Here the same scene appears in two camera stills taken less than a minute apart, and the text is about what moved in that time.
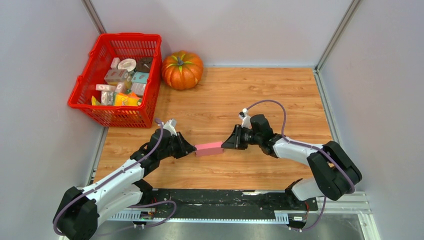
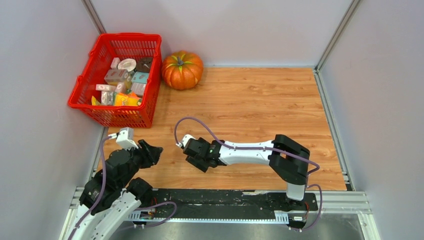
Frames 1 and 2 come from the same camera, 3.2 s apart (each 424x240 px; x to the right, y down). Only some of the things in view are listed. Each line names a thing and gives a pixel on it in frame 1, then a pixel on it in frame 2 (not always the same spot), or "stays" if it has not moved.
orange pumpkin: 182,70 stays
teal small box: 139,77 stays
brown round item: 144,64 stays
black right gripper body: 257,138 -> 199,163
